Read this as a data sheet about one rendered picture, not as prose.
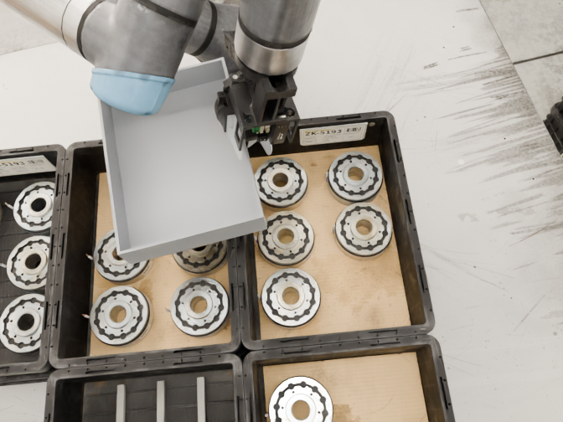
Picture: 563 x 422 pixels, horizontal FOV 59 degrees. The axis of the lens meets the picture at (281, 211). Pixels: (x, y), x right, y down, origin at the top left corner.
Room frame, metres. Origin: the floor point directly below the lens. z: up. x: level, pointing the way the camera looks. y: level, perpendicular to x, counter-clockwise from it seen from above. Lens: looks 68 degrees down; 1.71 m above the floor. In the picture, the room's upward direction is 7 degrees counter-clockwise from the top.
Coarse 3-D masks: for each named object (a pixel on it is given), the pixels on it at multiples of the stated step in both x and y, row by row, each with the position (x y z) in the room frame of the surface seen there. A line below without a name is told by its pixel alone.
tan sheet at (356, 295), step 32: (256, 160) 0.46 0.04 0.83; (320, 160) 0.44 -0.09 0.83; (320, 192) 0.38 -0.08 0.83; (384, 192) 0.36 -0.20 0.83; (320, 224) 0.31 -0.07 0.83; (256, 256) 0.26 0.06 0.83; (320, 256) 0.25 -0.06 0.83; (384, 256) 0.23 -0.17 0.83; (320, 288) 0.19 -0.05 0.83; (352, 288) 0.18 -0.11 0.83; (384, 288) 0.17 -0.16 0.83; (320, 320) 0.13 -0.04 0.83; (352, 320) 0.13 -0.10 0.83; (384, 320) 0.12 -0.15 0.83
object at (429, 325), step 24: (312, 120) 0.48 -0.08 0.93; (336, 120) 0.47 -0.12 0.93; (360, 120) 0.46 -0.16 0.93; (408, 192) 0.31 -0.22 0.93; (408, 216) 0.27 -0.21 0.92; (240, 240) 0.27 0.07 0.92; (240, 264) 0.22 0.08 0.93; (240, 288) 0.18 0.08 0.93; (240, 312) 0.15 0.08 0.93; (432, 312) 0.11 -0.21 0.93; (312, 336) 0.10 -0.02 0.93; (336, 336) 0.09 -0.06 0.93; (360, 336) 0.09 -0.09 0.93; (384, 336) 0.08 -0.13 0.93
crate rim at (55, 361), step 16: (80, 144) 0.49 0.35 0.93; (96, 144) 0.48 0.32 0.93; (64, 176) 0.43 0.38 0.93; (64, 192) 0.40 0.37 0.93; (64, 208) 0.36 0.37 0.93; (64, 224) 0.33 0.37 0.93; (64, 240) 0.31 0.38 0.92; (64, 256) 0.28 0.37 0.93; (64, 272) 0.25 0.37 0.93; (64, 288) 0.22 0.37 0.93; (240, 336) 0.11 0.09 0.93; (144, 352) 0.11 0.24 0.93; (160, 352) 0.10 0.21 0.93; (176, 352) 0.10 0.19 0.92; (192, 352) 0.10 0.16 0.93; (208, 352) 0.09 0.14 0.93; (224, 352) 0.09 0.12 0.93; (64, 368) 0.10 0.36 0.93
